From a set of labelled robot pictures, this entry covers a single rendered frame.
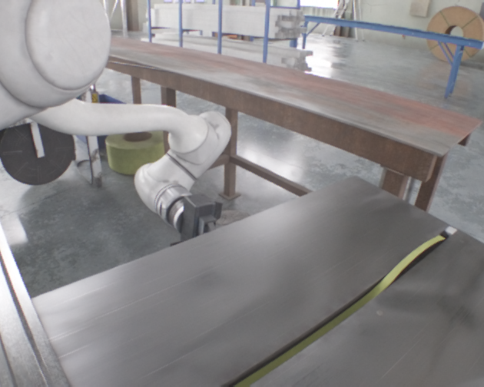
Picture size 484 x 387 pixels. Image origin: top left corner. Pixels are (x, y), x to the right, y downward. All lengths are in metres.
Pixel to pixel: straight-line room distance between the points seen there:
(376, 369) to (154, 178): 0.63
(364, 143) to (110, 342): 0.77
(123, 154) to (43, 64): 2.06
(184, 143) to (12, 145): 1.57
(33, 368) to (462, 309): 0.53
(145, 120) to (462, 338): 0.64
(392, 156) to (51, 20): 0.81
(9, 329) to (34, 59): 0.30
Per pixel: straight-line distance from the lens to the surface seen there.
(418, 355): 0.47
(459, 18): 11.01
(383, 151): 0.94
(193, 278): 0.50
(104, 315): 0.47
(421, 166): 0.91
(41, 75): 0.32
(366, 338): 0.46
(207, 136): 0.83
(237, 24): 4.90
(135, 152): 2.33
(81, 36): 0.33
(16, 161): 2.30
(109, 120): 0.67
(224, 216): 1.89
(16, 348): 0.44
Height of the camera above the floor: 1.08
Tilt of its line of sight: 30 degrees down
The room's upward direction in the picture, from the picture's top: 3 degrees clockwise
